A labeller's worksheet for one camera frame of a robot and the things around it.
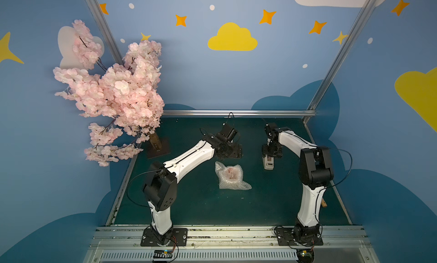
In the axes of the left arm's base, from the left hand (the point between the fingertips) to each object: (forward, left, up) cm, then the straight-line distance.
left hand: (237, 151), depth 85 cm
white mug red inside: (-8, +2, -10) cm, 13 cm away
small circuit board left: (-43, +33, -19) cm, 57 cm away
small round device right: (-42, -30, -18) cm, 54 cm away
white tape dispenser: (+2, -20, -14) cm, 24 cm away
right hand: (+7, -22, -13) cm, 26 cm away
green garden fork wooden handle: (-21, -43, -13) cm, 50 cm away
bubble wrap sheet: (-14, +6, -9) cm, 17 cm away
